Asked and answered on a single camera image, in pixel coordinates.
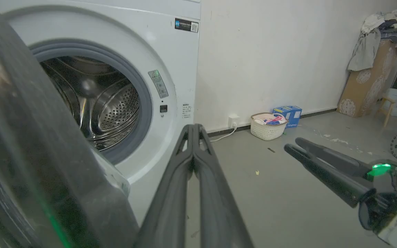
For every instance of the pile of mixed clothes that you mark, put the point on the pile of mixed clothes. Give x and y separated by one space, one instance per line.
369 48

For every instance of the white wall power outlet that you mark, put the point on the white wall power outlet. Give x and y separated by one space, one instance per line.
233 121

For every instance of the white woven laundry basket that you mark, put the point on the white woven laundry basket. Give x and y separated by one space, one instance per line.
267 132

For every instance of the large brown cardboard box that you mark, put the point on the large brown cardboard box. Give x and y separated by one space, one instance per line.
370 82

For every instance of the colourful clothes in basket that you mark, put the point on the colourful clothes in basket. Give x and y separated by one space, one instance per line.
274 120

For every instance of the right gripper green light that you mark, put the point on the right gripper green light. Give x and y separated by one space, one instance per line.
391 193

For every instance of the wooden stool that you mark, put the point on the wooden stool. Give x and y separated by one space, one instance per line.
393 100

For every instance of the stainless steel washer drum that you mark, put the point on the stainless steel washer drum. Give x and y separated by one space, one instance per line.
109 103

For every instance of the blue cardboard box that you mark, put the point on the blue cardboard box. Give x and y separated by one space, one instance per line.
293 115

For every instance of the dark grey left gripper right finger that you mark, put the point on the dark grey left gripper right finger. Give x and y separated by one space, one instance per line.
215 206

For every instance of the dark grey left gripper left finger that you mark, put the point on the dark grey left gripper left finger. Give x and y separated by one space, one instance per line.
171 193

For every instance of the black label sticker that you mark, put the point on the black label sticker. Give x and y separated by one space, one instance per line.
186 25

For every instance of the white front-load washing machine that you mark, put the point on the white front-load washing machine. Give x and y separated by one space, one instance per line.
177 69

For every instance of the grey rubber door gasket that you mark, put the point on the grey rubber door gasket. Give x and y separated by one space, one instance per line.
143 89

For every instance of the small black square door lock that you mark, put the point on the small black square door lock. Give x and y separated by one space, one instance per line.
163 109

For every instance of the round dark washing machine door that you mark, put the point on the round dark washing machine door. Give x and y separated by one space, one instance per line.
29 155

